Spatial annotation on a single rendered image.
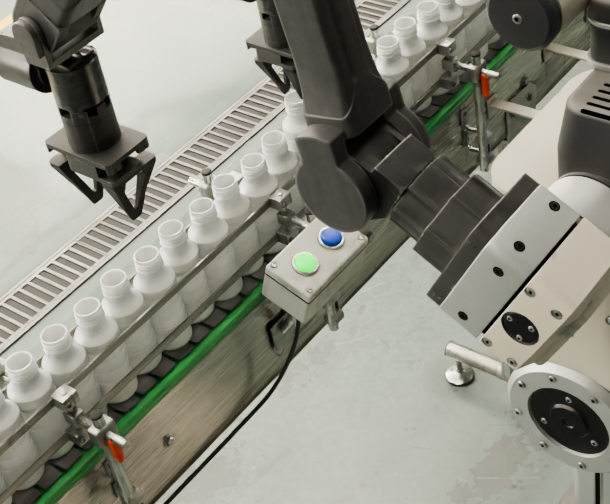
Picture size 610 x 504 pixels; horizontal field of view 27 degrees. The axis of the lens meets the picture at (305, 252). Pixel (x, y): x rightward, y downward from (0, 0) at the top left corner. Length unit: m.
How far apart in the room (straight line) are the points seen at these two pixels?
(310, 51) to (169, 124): 3.06
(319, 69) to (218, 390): 0.92
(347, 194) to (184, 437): 0.87
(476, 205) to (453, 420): 1.96
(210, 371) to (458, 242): 0.87
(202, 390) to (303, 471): 1.10
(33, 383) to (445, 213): 0.77
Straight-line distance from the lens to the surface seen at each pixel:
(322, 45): 1.02
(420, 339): 3.17
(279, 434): 3.02
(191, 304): 1.82
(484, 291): 1.05
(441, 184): 1.05
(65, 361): 1.67
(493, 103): 2.30
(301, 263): 1.72
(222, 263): 1.82
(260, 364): 1.95
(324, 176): 1.07
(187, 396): 1.83
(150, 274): 1.73
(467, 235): 1.04
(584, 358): 1.31
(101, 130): 1.35
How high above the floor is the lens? 2.25
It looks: 40 degrees down
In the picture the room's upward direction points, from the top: 12 degrees counter-clockwise
